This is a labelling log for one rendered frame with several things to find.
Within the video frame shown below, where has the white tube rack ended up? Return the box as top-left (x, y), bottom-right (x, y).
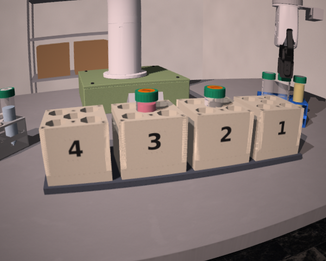
top-left (0, 113), bottom-right (29, 159)

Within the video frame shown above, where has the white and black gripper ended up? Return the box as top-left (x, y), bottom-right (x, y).
top-left (272, 3), bottom-right (303, 79)

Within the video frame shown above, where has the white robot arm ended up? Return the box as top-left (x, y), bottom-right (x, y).
top-left (103, 0), bottom-right (324, 79)

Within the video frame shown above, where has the blue tube rack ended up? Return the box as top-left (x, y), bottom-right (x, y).
top-left (257, 91), bottom-right (308, 128)

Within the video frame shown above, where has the pink tube with green cap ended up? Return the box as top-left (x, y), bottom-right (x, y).
top-left (135, 88), bottom-right (158, 113)

